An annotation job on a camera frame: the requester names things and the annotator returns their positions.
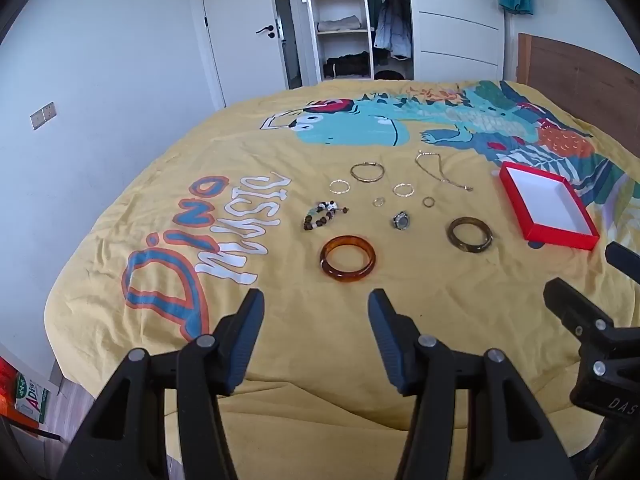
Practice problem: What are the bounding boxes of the wooden headboard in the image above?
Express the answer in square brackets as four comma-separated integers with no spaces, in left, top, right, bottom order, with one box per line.
[516,33,640,132]

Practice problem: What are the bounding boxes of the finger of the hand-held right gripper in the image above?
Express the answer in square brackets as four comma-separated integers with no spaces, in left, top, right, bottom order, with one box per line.
[604,241,640,283]
[542,277,618,343]

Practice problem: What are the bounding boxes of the green and white carton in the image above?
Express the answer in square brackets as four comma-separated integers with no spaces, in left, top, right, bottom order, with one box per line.
[14,372,51,424]

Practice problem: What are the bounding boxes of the amber bangle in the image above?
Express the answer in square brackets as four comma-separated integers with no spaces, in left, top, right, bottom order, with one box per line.
[319,235,377,282]

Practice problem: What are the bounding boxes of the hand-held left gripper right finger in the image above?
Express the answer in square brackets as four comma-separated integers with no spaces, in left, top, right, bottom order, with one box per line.
[367,288,576,480]

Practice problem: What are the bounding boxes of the folded dark clothes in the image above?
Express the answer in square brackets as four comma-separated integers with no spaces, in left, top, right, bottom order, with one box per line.
[323,52,371,79]

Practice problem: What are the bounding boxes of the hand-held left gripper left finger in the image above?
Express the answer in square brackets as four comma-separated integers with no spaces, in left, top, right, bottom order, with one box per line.
[57,288,266,480]

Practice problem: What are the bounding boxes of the white door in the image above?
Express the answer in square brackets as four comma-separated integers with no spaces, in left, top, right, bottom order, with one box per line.
[197,0,289,109]

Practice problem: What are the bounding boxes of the white wardrobe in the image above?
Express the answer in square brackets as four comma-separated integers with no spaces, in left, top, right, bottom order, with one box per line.
[299,0,506,87]

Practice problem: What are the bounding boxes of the brown bead bracelet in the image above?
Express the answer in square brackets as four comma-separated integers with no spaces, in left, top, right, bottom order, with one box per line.
[302,200,350,232]

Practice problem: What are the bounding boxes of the silver chain necklace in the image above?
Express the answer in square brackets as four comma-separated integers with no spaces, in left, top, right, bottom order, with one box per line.
[414,150,474,192]

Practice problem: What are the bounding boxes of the wall switch panel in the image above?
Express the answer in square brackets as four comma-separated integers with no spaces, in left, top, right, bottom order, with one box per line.
[29,102,57,131]

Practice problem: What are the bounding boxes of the yellow dinosaur print blanket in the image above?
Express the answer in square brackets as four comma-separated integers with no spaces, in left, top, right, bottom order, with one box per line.
[44,79,640,480]

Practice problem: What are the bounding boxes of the red carton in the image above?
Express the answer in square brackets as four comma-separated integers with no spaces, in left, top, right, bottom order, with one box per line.
[0,356,39,430]

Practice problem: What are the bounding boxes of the hanging jackets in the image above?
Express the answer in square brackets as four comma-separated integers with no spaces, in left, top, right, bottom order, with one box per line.
[364,0,414,62]

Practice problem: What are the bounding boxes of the dark olive bangle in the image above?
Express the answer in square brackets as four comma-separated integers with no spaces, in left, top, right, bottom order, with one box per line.
[447,216,494,251]

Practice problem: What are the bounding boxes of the red jewelry box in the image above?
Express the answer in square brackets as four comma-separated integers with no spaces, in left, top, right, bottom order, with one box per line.
[499,161,601,251]

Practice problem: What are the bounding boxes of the folded beige clothes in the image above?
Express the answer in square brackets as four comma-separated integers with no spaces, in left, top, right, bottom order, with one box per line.
[317,15,361,32]

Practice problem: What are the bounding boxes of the thin silver bangle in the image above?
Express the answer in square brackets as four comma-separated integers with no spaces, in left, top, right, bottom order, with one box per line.
[349,161,385,182]

